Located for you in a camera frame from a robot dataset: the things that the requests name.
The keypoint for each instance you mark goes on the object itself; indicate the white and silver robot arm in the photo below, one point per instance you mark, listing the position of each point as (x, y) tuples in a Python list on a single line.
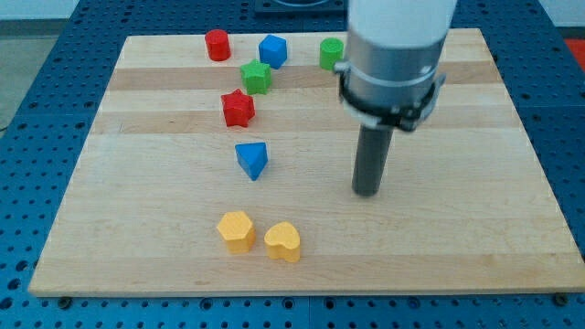
[(388, 77)]

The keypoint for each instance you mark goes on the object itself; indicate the blue triangle block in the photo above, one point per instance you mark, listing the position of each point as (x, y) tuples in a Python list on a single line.
[(252, 158)]

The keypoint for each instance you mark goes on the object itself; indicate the yellow hexagon block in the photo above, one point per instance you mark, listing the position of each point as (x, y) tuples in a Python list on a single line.
[(237, 231)]

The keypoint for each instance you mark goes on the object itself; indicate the yellow heart block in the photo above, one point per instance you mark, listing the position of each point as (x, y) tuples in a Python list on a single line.
[(283, 242)]

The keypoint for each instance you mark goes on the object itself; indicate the red star block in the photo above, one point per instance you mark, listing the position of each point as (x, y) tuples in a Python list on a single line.
[(238, 108)]

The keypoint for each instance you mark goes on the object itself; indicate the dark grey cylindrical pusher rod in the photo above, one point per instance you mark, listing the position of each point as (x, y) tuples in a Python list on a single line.
[(371, 156)]

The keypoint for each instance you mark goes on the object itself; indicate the green star block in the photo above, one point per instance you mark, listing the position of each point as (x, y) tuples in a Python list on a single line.
[(256, 77)]

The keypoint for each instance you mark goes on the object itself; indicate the blue cube block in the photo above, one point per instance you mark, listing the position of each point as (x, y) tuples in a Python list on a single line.
[(273, 51)]

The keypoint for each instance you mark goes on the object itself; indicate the green cylinder block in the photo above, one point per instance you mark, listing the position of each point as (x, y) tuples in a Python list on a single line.
[(331, 50)]

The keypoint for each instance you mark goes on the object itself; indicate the red cylinder block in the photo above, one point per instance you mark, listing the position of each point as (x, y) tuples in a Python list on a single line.
[(218, 47)]

